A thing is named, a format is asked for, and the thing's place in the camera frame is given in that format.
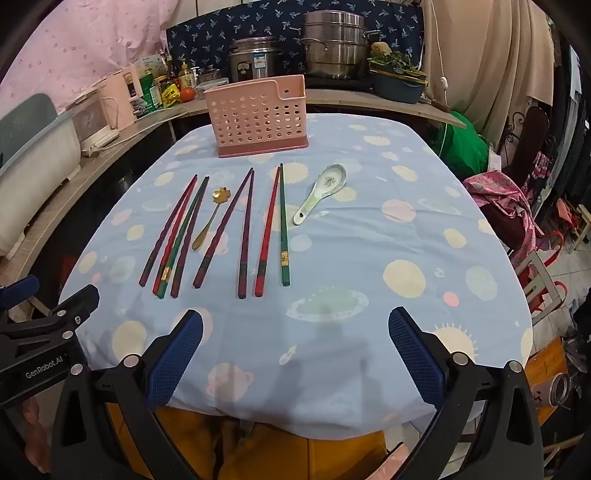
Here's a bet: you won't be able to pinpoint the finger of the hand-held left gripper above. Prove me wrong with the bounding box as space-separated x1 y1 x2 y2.
0 275 40 308
0 284 100 344

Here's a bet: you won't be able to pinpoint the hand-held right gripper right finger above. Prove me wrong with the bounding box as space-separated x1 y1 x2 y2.
388 307 544 480

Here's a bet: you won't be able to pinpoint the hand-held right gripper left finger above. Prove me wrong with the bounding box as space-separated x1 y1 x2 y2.
50 309 205 480

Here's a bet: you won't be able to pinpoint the maroon chopstick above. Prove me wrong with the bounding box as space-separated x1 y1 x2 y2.
237 175 256 299
170 185 209 298
192 167 255 290
139 174 199 287

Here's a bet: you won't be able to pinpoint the red chopstick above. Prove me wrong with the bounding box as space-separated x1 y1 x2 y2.
254 166 282 297
152 182 201 294

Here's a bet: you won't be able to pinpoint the green chopstick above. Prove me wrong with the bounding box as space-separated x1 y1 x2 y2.
279 162 291 286
156 176 211 300

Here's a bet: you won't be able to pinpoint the gold flower-shaped spoon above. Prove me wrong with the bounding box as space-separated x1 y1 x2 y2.
191 187 232 251

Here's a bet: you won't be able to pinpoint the white ceramic soup spoon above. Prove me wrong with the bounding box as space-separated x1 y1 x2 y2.
294 164 347 226

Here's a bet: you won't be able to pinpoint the pink perforated utensil basket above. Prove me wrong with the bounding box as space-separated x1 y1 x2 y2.
204 74 311 159

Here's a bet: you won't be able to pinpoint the person's left hand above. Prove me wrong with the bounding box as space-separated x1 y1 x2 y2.
14 396 52 474

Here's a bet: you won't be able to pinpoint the white plastic tub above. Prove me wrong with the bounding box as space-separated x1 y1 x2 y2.
0 93 83 259

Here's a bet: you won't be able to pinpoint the blue planet-print tablecloth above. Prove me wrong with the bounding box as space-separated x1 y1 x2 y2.
59 112 534 439

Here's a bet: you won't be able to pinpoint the glass jar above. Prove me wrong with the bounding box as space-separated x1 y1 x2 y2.
547 371 585 409

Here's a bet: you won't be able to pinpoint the white clear electric kettle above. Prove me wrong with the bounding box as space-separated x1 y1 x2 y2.
67 88 121 158

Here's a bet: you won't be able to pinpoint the pink floral cloth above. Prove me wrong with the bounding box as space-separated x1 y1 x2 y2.
463 170 539 259

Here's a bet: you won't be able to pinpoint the pink electric kettle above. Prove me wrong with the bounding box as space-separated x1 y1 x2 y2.
99 65 141 130

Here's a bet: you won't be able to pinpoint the green plastic bag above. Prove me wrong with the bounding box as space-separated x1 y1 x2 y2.
438 111 492 174

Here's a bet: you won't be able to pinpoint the green can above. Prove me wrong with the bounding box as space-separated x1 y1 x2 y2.
139 69 162 114

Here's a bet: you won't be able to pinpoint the dark red chair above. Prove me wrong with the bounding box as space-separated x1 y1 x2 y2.
480 106 559 250

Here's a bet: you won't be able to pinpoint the white carton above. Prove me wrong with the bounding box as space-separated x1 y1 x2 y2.
135 54 167 77

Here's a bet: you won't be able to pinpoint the clear food container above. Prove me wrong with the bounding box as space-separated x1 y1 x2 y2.
196 79 230 99

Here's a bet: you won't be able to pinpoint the pink dotted sheet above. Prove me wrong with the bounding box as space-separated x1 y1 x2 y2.
0 0 181 121

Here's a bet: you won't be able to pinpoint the stacked blue bowls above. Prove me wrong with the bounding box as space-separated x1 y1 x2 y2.
369 65 429 104

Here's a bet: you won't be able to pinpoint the hanging dark clothes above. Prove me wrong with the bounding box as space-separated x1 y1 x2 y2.
549 28 591 259

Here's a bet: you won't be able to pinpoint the navy leaf-print cloth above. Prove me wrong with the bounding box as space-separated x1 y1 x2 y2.
165 7 424 77

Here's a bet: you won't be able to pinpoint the steel rice cooker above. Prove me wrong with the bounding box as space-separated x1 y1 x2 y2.
228 37 283 84

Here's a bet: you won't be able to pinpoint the green leafy vegetables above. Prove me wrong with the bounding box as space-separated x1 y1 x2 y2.
368 52 419 75

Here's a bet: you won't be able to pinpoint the beige curtain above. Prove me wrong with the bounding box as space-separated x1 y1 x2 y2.
422 0 555 148

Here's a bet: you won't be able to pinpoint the steel steamer pot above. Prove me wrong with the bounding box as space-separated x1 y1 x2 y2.
300 10 382 79

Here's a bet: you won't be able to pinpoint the white stool frame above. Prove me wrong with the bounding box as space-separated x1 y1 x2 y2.
515 251 568 324

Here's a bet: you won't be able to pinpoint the white power cord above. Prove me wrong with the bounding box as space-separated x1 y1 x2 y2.
83 107 190 155

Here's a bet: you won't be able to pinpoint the white cable with switch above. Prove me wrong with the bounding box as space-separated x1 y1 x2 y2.
431 0 451 158

